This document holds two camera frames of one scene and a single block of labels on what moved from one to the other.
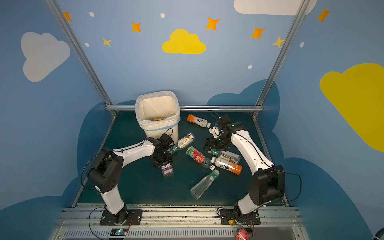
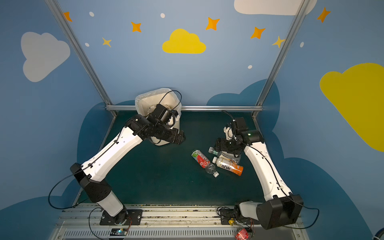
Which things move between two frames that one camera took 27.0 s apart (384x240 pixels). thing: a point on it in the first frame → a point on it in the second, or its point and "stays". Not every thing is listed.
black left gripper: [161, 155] → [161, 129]
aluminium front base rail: [179, 222] stays
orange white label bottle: [223, 163] stays
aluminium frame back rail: [222, 108] stays
